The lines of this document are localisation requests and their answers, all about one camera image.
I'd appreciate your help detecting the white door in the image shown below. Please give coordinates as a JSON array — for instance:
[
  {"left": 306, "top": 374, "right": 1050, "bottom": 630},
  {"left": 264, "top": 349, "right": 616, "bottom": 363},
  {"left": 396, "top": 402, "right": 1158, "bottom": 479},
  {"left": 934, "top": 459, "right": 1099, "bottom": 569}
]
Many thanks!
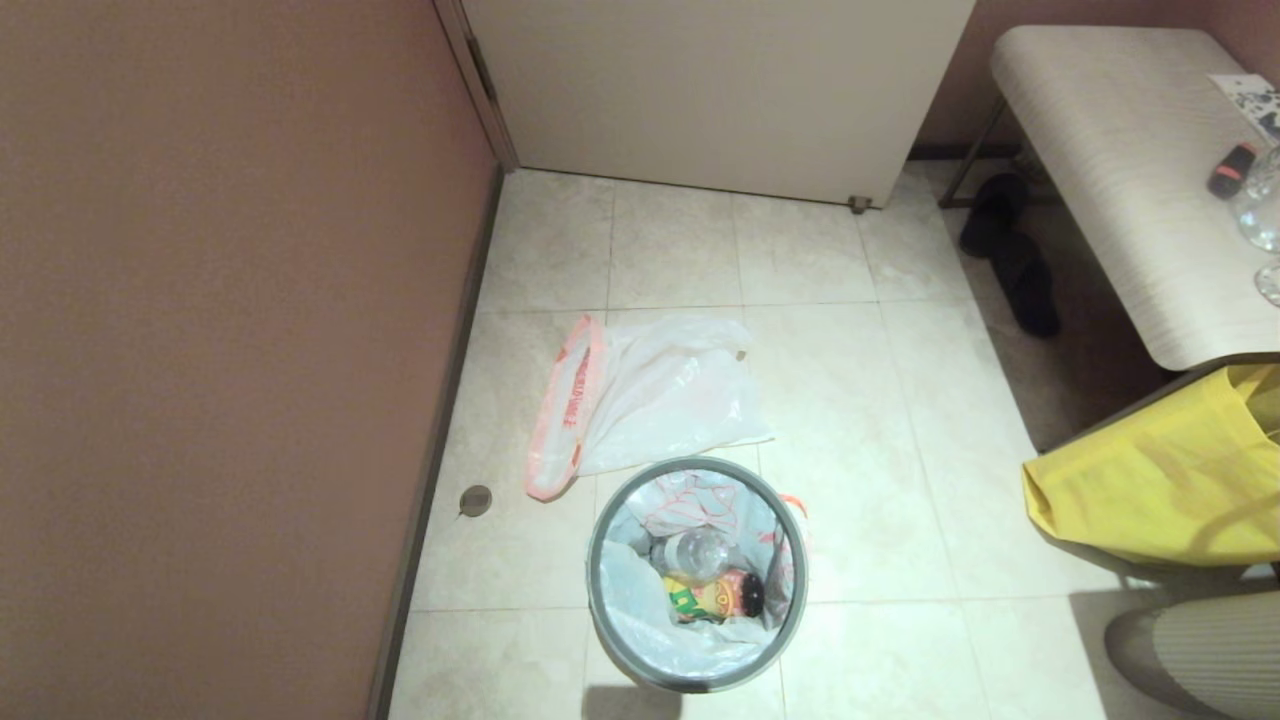
[{"left": 460, "top": 0, "right": 976, "bottom": 208}]

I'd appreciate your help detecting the printed paper leaflet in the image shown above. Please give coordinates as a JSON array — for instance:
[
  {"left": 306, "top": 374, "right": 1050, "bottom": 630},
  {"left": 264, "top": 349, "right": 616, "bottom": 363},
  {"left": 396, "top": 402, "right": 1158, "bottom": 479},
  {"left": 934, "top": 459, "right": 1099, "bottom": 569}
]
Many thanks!
[{"left": 1207, "top": 72, "right": 1280, "bottom": 141}]

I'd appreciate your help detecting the white red plastic bin liner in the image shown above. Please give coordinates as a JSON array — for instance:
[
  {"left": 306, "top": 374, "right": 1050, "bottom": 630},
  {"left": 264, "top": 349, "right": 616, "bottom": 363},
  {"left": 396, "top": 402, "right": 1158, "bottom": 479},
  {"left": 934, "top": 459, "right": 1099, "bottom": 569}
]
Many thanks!
[{"left": 525, "top": 313, "right": 776, "bottom": 503}]

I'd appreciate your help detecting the black round trash bin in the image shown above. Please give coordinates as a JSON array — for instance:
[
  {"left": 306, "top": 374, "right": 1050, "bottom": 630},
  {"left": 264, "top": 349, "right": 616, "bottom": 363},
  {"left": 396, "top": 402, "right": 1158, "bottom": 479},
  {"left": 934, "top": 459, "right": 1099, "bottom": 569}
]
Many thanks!
[{"left": 588, "top": 560, "right": 807, "bottom": 696}]

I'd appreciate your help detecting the black and red remote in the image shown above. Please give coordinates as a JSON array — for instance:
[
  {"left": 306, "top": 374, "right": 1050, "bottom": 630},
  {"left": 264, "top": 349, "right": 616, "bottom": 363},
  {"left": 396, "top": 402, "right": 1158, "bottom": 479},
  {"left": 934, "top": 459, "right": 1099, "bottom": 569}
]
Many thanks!
[{"left": 1207, "top": 142, "right": 1259, "bottom": 200}]

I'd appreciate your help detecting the grey ribbed stool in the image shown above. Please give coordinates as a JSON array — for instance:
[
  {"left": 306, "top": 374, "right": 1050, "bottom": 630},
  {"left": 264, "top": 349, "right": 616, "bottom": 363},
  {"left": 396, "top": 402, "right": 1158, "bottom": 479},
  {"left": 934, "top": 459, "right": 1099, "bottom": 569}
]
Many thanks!
[{"left": 1104, "top": 590, "right": 1280, "bottom": 720}]

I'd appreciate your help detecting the yellow fabric bag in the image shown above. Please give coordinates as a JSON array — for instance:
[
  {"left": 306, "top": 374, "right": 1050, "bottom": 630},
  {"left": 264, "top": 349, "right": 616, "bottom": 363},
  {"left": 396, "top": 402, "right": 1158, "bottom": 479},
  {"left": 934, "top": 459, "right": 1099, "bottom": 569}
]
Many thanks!
[{"left": 1022, "top": 363, "right": 1280, "bottom": 568}]

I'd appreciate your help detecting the black slipper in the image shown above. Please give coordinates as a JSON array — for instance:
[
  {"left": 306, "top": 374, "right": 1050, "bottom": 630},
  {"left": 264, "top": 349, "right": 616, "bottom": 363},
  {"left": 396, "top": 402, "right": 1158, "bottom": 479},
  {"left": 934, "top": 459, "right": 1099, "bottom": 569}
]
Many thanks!
[
  {"left": 960, "top": 173, "right": 1031, "bottom": 259},
  {"left": 990, "top": 232, "right": 1061, "bottom": 339}
]

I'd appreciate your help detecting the thin metal table leg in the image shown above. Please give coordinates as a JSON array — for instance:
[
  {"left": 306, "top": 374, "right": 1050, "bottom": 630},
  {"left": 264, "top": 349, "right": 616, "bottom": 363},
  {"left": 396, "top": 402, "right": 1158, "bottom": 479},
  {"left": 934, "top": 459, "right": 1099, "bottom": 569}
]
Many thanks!
[{"left": 940, "top": 95, "right": 1011, "bottom": 209}]

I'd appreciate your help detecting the yellow snack canister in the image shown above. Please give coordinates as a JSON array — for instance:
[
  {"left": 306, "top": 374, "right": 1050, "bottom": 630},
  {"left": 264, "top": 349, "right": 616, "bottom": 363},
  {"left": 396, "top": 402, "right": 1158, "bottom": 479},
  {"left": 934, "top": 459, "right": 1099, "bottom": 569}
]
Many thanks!
[{"left": 663, "top": 568, "right": 766, "bottom": 626}]

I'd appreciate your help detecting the beige door frame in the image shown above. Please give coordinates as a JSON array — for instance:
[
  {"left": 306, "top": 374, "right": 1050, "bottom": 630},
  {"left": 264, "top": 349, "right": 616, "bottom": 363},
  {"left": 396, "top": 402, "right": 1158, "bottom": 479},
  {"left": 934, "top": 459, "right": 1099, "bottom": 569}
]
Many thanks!
[{"left": 432, "top": 0, "right": 521, "bottom": 171}]

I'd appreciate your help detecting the beige wood-grain table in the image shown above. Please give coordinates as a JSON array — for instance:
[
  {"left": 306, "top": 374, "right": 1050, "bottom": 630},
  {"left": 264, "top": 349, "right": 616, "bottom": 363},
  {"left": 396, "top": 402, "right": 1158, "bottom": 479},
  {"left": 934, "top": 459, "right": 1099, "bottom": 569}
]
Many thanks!
[{"left": 990, "top": 25, "right": 1280, "bottom": 373}]

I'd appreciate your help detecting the grey bin retaining ring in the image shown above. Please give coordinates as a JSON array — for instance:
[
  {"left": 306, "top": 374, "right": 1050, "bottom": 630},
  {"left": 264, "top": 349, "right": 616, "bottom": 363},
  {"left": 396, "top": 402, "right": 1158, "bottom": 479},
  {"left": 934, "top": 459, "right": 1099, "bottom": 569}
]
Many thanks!
[{"left": 586, "top": 457, "right": 810, "bottom": 695}]

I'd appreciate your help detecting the clear plastic bottle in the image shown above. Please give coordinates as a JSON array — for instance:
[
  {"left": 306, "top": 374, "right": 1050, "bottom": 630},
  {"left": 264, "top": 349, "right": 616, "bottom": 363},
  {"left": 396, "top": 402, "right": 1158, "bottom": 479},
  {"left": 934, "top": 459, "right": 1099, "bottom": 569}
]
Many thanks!
[{"left": 650, "top": 528, "right": 736, "bottom": 583}]

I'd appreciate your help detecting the dark door hinge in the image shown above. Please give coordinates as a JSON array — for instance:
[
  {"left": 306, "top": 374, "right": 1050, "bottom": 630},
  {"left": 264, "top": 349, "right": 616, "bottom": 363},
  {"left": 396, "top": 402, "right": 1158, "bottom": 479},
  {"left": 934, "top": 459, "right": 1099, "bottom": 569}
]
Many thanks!
[{"left": 468, "top": 36, "right": 499, "bottom": 103}]

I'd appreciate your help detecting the white red plastic bag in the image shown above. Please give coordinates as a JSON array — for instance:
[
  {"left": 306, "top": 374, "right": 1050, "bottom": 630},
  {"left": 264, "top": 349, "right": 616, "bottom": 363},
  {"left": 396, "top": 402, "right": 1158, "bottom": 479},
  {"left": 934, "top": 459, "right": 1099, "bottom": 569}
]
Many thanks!
[{"left": 598, "top": 468, "right": 807, "bottom": 681}]

